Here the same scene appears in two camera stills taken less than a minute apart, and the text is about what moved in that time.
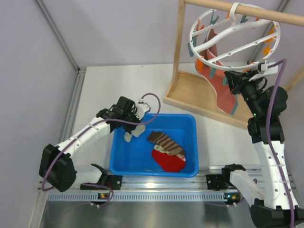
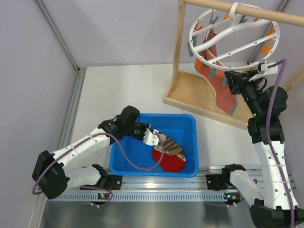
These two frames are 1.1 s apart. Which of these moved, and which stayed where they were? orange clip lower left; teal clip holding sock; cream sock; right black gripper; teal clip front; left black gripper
Moved: left black gripper; cream sock
Stayed: teal clip holding sock; orange clip lower left; teal clip front; right black gripper
